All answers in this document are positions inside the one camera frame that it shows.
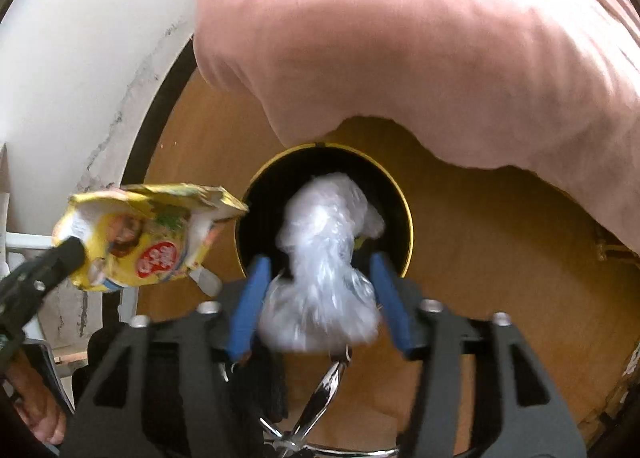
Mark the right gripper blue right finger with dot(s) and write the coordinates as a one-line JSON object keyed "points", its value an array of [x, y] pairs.
{"points": [[395, 301]]}

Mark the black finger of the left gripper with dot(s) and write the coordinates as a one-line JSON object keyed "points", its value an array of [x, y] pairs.
{"points": [[24, 290]]}

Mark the clear plastic bag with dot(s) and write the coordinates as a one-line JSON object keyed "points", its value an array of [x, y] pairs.
{"points": [[322, 303]]}

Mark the chrome chair base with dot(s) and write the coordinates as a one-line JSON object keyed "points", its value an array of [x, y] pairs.
{"points": [[294, 442]]}

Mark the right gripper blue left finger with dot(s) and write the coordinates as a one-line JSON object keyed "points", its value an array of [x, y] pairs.
{"points": [[247, 296]]}

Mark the person's left hand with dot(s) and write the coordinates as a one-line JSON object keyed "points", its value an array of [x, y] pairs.
{"points": [[37, 406]]}

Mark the black round trash bin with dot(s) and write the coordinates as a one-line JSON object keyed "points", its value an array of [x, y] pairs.
{"points": [[282, 176]]}

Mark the pink bed blanket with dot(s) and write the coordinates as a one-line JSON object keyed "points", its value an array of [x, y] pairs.
{"points": [[549, 86]]}

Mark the yellow snack wrapper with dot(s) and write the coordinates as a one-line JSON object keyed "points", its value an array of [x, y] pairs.
{"points": [[141, 235]]}

